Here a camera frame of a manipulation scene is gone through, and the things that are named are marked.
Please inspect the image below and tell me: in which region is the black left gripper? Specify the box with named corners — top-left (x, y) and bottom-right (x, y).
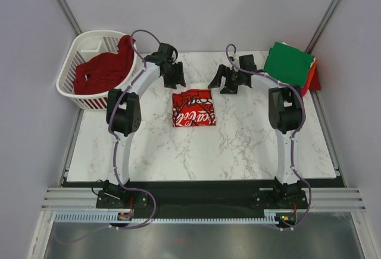
top-left (161, 62), bottom-right (186, 91)

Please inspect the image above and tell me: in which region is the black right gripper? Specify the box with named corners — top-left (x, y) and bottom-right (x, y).
top-left (208, 64), bottom-right (244, 95)

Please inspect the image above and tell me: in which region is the white Coca-Cola t-shirt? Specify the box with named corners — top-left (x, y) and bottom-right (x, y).
top-left (172, 89), bottom-right (216, 127)

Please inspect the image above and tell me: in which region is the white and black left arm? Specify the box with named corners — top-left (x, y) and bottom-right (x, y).
top-left (96, 43), bottom-right (186, 208)

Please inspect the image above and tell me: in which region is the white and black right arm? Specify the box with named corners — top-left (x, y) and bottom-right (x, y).
top-left (208, 55), bottom-right (308, 208)

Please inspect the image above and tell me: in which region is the green folded t-shirt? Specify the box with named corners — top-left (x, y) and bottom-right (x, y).
top-left (264, 42), bottom-right (316, 88)

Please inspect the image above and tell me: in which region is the red t-shirt in basket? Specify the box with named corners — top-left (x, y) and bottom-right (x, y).
top-left (73, 35), bottom-right (135, 95)

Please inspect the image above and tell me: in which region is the pink folded t-shirt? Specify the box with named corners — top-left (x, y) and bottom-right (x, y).
top-left (301, 88), bottom-right (308, 97)

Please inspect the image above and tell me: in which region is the white plastic laundry basket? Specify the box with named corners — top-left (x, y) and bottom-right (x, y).
top-left (56, 30), bottom-right (138, 111)

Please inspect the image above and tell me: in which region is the orange folded t-shirt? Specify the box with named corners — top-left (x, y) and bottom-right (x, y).
top-left (303, 58), bottom-right (317, 89)

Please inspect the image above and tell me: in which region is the dark red folded t-shirt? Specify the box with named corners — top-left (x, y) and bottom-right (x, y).
top-left (309, 65), bottom-right (321, 91)

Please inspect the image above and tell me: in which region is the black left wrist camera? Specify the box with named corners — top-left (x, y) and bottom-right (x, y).
top-left (158, 42), bottom-right (178, 62)

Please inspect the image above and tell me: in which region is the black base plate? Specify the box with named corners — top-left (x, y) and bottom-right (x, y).
top-left (61, 178), bottom-right (310, 230)

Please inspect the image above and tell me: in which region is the white slotted cable duct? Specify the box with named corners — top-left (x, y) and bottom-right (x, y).
top-left (54, 210), bottom-right (296, 225)

